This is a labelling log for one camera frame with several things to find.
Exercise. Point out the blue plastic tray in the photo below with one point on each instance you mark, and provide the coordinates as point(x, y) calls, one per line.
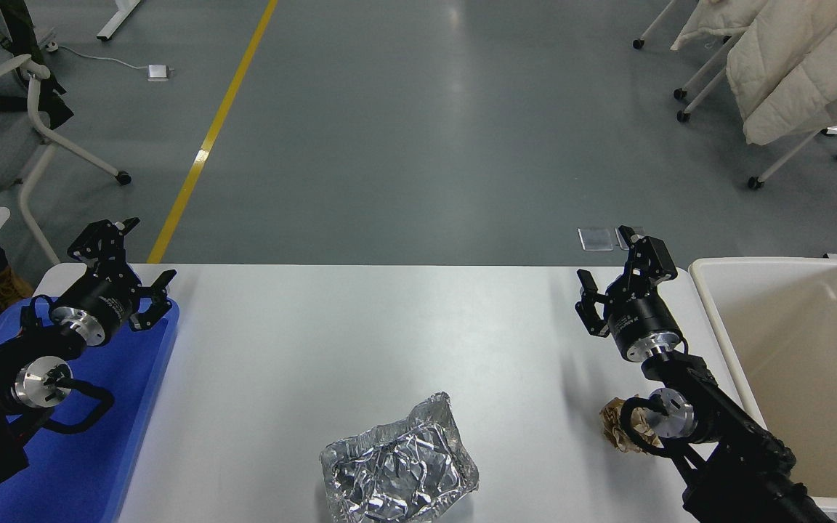
point(99, 465)

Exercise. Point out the white desk leg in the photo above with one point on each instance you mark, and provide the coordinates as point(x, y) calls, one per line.
point(119, 18)

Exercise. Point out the silver foil tray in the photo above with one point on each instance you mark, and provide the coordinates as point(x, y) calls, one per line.
point(397, 472)

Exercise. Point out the large pale plastic bin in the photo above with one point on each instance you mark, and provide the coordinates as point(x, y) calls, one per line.
point(811, 363)

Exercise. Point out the white power adapter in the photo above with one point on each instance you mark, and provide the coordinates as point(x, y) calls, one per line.
point(158, 72)

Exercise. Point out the dark green jacket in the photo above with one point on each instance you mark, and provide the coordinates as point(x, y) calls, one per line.
point(22, 29)

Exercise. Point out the tan paper ball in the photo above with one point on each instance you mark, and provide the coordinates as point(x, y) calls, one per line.
point(611, 428)

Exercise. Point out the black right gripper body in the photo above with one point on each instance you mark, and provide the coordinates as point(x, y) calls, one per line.
point(644, 316)

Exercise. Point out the cream quilted jacket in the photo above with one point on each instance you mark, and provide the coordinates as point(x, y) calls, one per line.
point(782, 51)
point(825, 94)
point(716, 18)

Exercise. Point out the white chair frame with casters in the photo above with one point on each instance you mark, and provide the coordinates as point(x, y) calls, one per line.
point(682, 116)
point(680, 93)
point(754, 183)

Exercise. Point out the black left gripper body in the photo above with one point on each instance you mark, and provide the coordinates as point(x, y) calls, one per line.
point(102, 296)

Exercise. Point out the metal floor plate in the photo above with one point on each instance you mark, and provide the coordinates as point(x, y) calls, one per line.
point(596, 239)
point(636, 243)

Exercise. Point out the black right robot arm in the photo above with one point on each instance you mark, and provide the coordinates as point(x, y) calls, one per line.
point(745, 465)

